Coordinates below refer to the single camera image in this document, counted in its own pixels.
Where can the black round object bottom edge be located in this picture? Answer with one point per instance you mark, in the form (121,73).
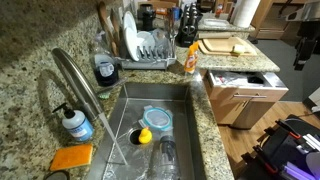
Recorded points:
(58,175)

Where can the orange sponge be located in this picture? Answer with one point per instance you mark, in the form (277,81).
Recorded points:
(70,157)

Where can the open wooden drawer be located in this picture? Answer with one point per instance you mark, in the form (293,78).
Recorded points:
(240,99)

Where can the grey dish drying rack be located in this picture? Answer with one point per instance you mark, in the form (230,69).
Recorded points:
(154,50)

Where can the green scrub pad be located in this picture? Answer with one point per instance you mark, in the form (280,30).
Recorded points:
(104,95)

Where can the wooden cutting board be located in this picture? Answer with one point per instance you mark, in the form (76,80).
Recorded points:
(225,46)

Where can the black tool case orange latches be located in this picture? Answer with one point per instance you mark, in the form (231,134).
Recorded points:
(290,152)

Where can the yellow rubber duck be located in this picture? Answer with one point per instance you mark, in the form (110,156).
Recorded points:
(145,136)

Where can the curved steel kitchen faucet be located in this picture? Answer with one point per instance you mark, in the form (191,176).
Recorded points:
(78,82)

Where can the white paper towel roll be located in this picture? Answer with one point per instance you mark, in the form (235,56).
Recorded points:
(245,13)

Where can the wooden spoon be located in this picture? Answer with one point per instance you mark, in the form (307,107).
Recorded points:
(103,20)

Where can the clear glass jar in sink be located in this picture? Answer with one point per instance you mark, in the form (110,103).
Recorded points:
(168,166)

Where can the orange spray bottle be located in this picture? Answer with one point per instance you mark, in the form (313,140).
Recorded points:
(192,58)

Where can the stainless steel sink basin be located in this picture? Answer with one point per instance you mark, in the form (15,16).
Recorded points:
(120,155)

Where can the round container lid teal rim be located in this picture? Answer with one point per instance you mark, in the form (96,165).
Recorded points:
(157,118)

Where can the white plate in rack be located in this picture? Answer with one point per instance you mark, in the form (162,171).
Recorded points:
(131,43)

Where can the soap pump bottle blue label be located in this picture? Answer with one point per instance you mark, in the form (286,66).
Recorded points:
(76,123)

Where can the black knife block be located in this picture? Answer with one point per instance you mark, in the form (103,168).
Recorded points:
(189,25)

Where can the yellow sponge on board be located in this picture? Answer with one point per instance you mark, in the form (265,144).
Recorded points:
(238,49)

